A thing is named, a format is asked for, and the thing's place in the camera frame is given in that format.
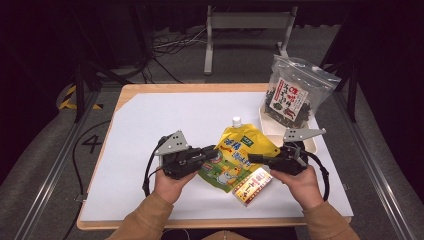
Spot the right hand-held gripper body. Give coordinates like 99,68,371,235
266,127,327,177

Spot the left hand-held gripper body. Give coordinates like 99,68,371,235
154,129,203,181

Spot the yellow spouted pouch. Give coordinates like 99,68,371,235
197,116,282,194

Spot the white plastic container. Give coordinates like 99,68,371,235
258,106,319,155

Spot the clear bag of dried seaweed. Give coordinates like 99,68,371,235
259,54,343,130

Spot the person's left hand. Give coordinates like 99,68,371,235
153,168,198,205

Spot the person's right hand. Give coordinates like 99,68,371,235
269,165,325,211

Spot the small yellow red box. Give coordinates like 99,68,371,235
231,166,274,208

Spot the white table mat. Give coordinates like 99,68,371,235
80,91,355,223

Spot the black tripod stand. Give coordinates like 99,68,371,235
71,58,134,123
316,54,362,123

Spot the yellow black striped tape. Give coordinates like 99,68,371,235
58,84,103,111

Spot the white metal stand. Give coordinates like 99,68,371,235
203,4,299,76

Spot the left hand-held gripper cable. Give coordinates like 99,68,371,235
142,135,169,198

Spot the hand-held gripper cable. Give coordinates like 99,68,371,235
303,149,331,203
142,135,169,198

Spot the right hand-held gripper cable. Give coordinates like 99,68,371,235
303,149,331,203

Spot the aluminium rail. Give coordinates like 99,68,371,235
13,89,101,240
333,91,417,240

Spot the black floor cable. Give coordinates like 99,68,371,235
61,119,113,240

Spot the bundle of floor cables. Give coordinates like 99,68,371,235
152,27,208,57

